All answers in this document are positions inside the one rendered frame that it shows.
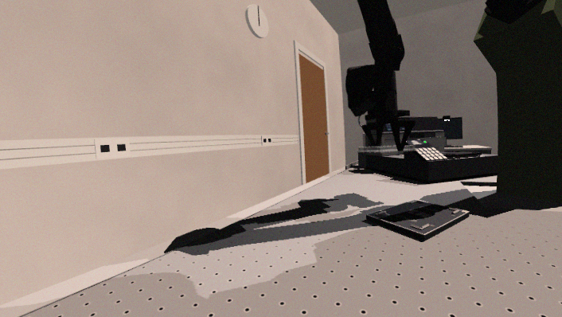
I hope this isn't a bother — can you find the white well plate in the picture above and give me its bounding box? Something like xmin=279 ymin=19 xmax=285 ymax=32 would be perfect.
xmin=357 ymin=146 xmax=417 ymax=154

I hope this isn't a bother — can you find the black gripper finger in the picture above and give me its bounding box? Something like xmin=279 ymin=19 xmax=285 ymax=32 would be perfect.
xmin=361 ymin=124 xmax=384 ymax=147
xmin=390 ymin=120 xmax=416 ymax=151

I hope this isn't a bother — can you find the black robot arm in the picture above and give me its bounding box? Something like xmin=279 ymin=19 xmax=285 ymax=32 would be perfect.
xmin=345 ymin=0 xmax=543 ymax=117

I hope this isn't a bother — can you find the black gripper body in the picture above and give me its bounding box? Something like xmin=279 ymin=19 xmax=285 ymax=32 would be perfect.
xmin=365 ymin=90 xmax=410 ymax=125

